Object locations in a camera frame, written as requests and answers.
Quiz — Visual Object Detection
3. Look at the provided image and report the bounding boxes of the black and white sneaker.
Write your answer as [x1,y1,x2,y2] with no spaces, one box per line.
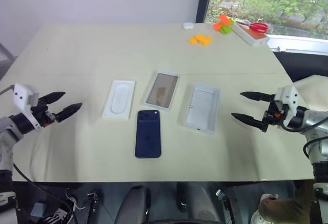
[37,188,80,224]

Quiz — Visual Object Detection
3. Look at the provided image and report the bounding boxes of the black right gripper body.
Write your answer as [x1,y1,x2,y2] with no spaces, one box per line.
[260,93,288,133]

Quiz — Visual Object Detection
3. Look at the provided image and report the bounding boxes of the dark grey rounded shape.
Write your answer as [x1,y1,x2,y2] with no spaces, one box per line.
[120,184,152,224]

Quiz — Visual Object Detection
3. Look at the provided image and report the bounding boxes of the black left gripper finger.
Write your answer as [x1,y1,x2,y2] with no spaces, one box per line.
[42,91,67,105]
[54,102,83,123]

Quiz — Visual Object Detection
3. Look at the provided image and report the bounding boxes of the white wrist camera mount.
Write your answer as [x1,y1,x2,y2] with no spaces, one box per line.
[275,85,301,129]
[13,83,42,131]

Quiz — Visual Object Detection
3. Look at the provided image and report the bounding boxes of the dark window frame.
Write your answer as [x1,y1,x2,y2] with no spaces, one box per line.
[195,0,216,25]

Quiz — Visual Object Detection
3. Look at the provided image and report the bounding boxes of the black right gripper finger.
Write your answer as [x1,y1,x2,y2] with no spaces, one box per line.
[239,91,274,104]
[231,112,268,132]

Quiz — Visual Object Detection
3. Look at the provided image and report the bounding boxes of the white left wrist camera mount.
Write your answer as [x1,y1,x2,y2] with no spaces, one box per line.
[13,83,42,131]

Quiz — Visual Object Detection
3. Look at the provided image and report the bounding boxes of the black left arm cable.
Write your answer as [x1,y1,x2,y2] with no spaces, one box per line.
[12,162,77,224]

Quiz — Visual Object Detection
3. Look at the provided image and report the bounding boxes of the brown trouser leg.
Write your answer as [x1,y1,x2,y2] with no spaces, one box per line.
[257,182,315,224]

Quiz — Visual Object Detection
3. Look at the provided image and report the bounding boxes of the yellow toy building block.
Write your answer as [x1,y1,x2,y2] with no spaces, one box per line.
[188,33,214,48]

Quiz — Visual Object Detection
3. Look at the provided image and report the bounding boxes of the white flat box orange top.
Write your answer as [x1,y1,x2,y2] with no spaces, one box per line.
[231,23,270,48]

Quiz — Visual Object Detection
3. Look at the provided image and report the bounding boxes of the orange and green block toy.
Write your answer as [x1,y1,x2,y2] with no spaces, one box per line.
[213,13,235,35]

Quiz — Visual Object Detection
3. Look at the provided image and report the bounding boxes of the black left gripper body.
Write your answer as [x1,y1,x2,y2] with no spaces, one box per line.
[30,95,61,129]

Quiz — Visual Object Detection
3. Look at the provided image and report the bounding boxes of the white shoe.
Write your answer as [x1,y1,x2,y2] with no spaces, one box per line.
[250,193,280,224]

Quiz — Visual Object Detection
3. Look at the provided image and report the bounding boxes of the red handled scissors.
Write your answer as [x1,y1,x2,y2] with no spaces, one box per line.
[235,20,270,34]

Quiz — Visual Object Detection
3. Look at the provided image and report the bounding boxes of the dark blue smartphone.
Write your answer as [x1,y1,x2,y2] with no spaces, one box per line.
[134,109,162,159]

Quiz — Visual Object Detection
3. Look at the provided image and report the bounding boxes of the white moulded box insert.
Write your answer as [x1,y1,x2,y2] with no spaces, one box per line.
[102,79,136,120]

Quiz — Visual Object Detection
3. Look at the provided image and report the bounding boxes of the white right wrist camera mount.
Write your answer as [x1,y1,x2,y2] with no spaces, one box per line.
[275,85,301,129]

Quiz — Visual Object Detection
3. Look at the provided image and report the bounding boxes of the black metal table clamp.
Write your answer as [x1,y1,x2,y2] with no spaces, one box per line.
[215,189,243,224]
[86,192,100,224]

